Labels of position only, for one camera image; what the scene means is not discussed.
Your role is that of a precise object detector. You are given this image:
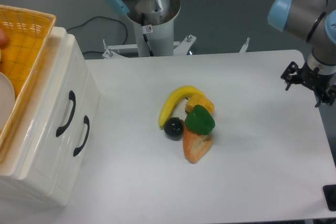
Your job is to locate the red toy apple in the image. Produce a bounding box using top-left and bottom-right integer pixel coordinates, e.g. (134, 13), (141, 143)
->
(0, 28), (8, 47)

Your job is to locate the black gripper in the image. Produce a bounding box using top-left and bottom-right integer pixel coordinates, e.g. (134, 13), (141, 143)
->
(280, 61), (335, 108)

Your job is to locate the black lower drawer handle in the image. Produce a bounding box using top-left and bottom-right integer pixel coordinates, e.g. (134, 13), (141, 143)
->
(73, 115), (90, 157)

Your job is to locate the white table frame bracket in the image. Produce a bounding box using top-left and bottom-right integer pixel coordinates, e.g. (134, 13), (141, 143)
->
(239, 37), (250, 53)

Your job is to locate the orange toy pepper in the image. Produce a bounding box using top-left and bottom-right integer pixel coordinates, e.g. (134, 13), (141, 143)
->
(185, 93), (215, 114)

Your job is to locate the black cable on floor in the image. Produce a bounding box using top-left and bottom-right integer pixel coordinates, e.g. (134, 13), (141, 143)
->
(65, 16), (129, 54)

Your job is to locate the green toy pepper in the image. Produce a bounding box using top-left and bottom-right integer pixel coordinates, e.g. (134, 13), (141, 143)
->
(185, 105), (215, 135)

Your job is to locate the white drawer cabinet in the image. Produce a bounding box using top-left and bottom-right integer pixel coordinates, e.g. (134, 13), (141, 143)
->
(1, 27), (99, 206)

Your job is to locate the orange toy strawberry slice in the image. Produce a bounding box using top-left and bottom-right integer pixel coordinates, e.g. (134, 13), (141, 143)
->
(183, 126), (213, 164)

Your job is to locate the black corner device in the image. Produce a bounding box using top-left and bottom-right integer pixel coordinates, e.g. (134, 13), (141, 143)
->
(322, 185), (336, 211)

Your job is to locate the black drawer handle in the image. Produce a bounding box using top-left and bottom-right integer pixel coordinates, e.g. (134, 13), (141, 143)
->
(73, 115), (90, 157)
(56, 90), (77, 137)

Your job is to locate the white plate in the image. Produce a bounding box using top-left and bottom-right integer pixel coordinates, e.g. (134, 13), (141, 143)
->
(0, 72), (15, 129)

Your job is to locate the black toy plum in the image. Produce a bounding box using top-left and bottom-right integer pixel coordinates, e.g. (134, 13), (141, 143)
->
(163, 117), (184, 138)

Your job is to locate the yellow woven basket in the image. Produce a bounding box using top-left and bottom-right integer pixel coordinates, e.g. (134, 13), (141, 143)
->
(1, 5), (56, 157)

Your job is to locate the yellow toy banana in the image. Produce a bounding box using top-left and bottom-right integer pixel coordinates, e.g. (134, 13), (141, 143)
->
(158, 85), (205, 128)

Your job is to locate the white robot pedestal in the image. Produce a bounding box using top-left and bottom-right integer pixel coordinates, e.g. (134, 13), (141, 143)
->
(127, 0), (181, 57)

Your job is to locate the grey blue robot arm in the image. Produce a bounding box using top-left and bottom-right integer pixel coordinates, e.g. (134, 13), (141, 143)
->
(105, 0), (335, 105)

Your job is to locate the black top drawer handle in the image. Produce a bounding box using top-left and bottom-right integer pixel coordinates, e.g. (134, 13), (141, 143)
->
(56, 90), (77, 137)

